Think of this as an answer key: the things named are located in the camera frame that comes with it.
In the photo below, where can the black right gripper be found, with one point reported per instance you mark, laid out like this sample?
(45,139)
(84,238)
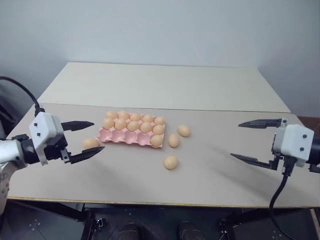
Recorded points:
(276,162)

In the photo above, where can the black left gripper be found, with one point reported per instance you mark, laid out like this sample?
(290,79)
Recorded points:
(56,148)

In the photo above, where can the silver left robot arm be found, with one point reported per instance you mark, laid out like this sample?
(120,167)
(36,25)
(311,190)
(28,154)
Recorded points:
(8,150)

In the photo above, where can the pink plastic egg tray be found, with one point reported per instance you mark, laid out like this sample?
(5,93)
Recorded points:
(125,138)

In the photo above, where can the tan egg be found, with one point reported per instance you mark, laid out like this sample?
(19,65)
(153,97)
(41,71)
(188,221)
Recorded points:
(184,130)
(158,129)
(159,121)
(146,127)
(171,162)
(147,118)
(90,143)
(108,123)
(123,115)
(173,140)
(120,124)
(156,140)
(135,117)
(133,126)
(111,115)

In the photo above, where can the dark rounded shape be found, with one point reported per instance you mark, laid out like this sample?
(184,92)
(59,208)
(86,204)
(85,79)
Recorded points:
(188,231)
(128,232)

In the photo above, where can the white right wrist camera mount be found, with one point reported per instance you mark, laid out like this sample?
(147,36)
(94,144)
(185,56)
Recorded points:
(293,140)

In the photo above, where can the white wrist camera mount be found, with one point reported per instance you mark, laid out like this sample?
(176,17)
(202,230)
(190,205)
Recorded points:
(43,126)
(293,140)

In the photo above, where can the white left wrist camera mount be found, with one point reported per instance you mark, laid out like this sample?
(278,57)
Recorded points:
(43,126)

